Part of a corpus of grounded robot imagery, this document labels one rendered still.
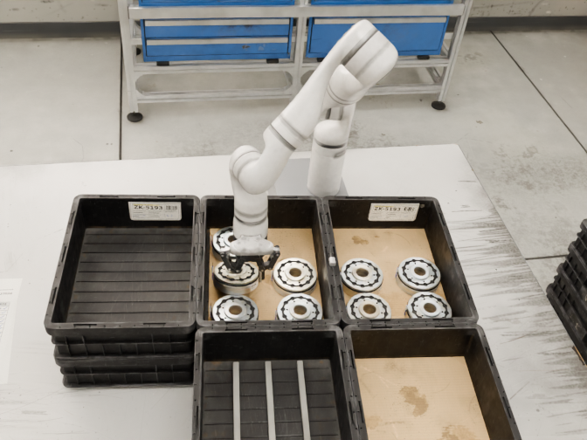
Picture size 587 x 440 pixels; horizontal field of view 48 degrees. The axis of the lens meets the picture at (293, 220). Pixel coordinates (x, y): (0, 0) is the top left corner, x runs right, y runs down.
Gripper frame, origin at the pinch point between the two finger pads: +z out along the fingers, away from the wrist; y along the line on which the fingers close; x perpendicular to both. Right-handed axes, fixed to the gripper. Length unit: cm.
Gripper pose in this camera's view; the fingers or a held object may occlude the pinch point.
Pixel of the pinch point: (249, 274)
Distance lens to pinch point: 152.4
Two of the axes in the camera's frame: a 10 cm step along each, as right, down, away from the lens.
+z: -0.6, 7.3, 6.8
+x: 0.7, 6.8, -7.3
